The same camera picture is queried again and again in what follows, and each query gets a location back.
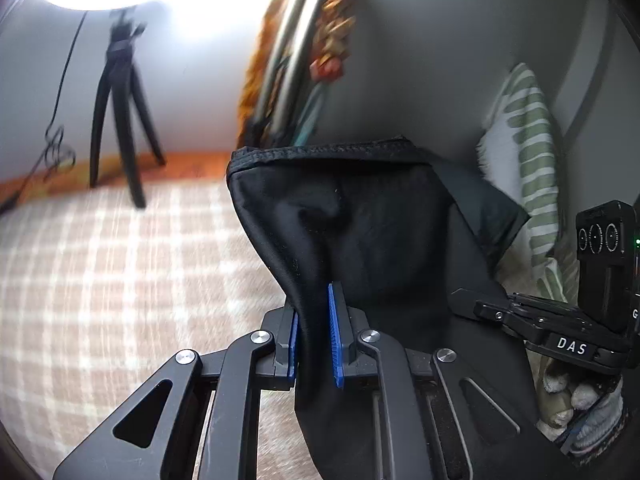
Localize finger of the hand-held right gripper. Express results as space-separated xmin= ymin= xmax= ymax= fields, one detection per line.
xmin=449 ymin=287 xmax=532 ymax=335

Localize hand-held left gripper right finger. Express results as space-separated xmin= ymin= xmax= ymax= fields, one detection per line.
xmin=326 ymin=282 xmax=566 ymax=480

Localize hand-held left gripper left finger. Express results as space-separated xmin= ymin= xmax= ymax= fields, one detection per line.
xmin=52 ymin=307 xmax=301 ymax=480

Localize black pants with red waistband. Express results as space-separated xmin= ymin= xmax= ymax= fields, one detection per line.
xmin=226 ymin=136 xmax=548 ymax=480

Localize folded dark pants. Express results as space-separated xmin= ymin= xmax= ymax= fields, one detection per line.
xmin=432 ymin=160 xmax=531 ymax=266

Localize person's right hand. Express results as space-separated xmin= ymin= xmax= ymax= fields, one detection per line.
xmin=536 ymin=359 xmax=626 ymax=456

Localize green striped white pillow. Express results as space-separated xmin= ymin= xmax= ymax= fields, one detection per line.
xmin=476 ymin=62 xmax=577 ymax=302

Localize beige plaid blanket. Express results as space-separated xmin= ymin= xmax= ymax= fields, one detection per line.
xmin=0 ymin=179 xmax=623 ymax=480

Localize wooden bed ledge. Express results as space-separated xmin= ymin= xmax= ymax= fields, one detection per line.
xmin=0 ymin=150 xmax=237 ymax=196

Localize orange brown hanging cloth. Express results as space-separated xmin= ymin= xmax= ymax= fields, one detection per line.
xmin=236 ymin=0 xmax=301 ymax=147

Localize folded metal rack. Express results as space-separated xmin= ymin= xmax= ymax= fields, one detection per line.
xmin=250 ymin=0 xmax=353 ymax=147

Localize hanging dried decoration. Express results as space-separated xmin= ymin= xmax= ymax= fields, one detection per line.
xmin=309 ymin=0 xmax=357 ymax=85

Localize black tripod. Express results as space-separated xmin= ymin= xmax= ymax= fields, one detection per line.
xmin=88 ymin=7 xmax=167 ymax=210

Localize black power cable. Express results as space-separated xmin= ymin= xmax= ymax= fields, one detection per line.
xmin=0 ymin=10 xmax=90 ymax=217

